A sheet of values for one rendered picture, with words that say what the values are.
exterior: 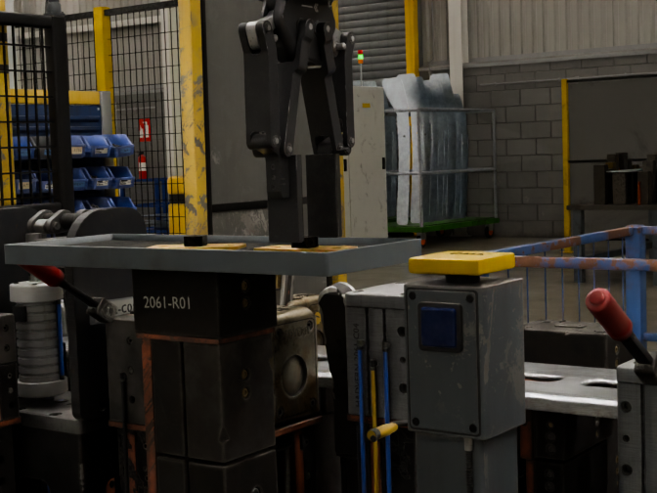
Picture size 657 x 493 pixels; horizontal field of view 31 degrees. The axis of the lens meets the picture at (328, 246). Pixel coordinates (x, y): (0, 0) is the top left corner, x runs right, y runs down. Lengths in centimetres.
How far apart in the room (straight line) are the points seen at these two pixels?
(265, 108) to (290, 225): 10
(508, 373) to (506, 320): 4
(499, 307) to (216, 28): 374
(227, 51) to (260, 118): 368
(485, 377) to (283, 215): 21
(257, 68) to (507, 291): 26
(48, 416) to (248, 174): 339
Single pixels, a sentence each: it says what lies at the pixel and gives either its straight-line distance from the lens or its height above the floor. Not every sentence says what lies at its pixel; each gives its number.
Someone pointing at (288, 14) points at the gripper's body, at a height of 135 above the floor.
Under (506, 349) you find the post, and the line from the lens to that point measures 90.
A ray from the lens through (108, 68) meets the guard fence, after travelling 611.
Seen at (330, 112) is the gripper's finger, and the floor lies 127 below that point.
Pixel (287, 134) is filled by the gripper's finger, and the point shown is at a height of 126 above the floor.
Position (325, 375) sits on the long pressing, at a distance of 130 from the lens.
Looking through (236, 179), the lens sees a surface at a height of 115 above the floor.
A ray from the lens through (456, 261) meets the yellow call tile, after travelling 88.
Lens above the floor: 124
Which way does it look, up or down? 4 degrees down
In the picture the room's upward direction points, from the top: 2 degrees counter-clockwise
